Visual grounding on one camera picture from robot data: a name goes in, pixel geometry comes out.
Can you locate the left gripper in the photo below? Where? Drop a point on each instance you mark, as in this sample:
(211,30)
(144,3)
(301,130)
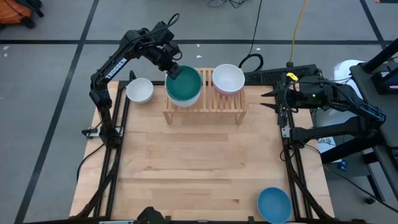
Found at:
(160,56)

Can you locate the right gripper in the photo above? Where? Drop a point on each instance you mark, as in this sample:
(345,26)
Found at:
(292,98)

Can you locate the green ridged bowl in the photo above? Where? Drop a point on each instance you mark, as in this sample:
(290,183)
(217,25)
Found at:
(185,85)

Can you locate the white ridged bowl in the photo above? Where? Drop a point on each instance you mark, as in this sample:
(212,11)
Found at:
(228,77)
(140,90)
(183,104)
(183,101)

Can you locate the blue ridged bowl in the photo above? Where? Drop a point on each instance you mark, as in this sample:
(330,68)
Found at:
(274,205)

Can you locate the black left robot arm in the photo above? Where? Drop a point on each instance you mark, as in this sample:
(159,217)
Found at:
(115,67)

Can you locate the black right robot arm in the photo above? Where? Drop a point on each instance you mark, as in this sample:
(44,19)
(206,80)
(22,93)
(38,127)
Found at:
(326,130)

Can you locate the wooden slatted shelf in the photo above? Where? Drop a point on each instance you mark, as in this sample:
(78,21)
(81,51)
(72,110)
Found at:
(217,102)

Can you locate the white printed bag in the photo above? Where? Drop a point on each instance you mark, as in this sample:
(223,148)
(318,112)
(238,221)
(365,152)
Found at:
(325,118)

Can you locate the white bucket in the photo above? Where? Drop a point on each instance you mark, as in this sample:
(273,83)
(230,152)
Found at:
(345,68)

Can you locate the small blue item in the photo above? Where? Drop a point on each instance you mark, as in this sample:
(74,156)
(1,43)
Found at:
(343,165)

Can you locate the dark grey cart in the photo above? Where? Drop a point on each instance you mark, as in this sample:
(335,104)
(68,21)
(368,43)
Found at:
(390,124)

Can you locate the black caster wheel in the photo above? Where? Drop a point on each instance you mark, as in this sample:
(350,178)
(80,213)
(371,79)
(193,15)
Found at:
(370,200)

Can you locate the orange bag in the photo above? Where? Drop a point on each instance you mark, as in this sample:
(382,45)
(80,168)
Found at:
(12,12)

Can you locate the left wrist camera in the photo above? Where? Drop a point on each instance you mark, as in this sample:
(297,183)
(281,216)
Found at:
(172,49)

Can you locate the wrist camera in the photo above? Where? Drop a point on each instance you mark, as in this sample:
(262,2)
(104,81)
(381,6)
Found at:
(314,93)
(172,49)

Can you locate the silver metal bracket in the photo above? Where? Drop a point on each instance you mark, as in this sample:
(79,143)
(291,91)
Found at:
(286,132)
(93,132)

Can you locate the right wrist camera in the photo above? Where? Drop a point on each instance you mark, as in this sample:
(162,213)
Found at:
(314,93)

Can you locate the black table frame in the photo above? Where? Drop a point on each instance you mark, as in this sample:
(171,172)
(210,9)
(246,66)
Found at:
(115,174)

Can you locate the black clamp mount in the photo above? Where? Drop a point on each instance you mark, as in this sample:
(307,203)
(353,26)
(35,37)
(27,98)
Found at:
(150,215)

